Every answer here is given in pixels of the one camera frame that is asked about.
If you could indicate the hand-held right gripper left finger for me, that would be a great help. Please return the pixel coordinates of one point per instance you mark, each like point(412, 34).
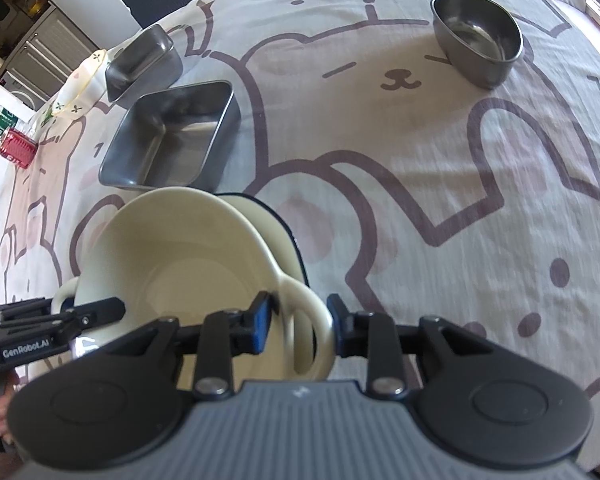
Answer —
point(261, 325)

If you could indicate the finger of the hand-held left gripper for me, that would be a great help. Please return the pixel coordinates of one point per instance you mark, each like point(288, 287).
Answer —
point(97, 311)

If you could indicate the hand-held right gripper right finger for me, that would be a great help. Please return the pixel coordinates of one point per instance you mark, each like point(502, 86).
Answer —
point(337, 330)

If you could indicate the square steel container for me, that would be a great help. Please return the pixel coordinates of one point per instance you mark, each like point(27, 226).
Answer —
point(180, 130)
point(145, 55)

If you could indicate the floral ceramic bowl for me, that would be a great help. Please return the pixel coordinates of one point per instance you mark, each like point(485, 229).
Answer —
point(80, 85)

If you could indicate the person's left forearm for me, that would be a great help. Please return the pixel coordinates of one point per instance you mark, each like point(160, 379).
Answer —
point(0, 466)

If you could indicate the cartoon bear printed tablecloth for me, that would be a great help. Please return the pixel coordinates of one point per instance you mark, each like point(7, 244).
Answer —
point(430, 185)

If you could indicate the red drink can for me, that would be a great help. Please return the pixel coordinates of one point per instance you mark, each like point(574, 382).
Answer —
point(15, 149)

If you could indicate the cream kitchen base cabinet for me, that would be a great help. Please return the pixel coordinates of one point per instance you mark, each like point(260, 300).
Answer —
point(50, 45)

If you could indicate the small round steel bowl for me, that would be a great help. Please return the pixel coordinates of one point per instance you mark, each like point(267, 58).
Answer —
point(480, 35)

